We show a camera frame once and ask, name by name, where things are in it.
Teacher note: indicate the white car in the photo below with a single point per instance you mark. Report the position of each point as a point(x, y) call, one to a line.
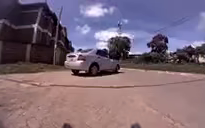
point(90, 61)

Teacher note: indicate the reddish dirt road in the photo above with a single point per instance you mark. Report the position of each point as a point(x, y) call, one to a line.
point(100, 103)

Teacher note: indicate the robot's own part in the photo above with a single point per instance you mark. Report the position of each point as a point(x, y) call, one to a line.
point(67, 126)
point(135, 125)

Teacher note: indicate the dark green tree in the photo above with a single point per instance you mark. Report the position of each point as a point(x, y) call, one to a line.
point(119, 46)
point(158, 43)

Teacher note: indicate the grass verge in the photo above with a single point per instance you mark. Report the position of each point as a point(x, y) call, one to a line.
point(176, 67)
point(20, 67)

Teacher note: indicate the row of bushes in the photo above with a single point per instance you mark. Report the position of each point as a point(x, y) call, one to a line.
point(186, 55)

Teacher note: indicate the utility pole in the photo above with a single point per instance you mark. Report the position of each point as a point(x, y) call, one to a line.
point(57, 33)

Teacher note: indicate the unfinished concrete building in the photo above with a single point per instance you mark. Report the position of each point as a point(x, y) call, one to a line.
point(20, 33)

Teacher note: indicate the lattice mast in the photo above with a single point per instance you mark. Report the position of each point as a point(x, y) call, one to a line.
point(119, 27)

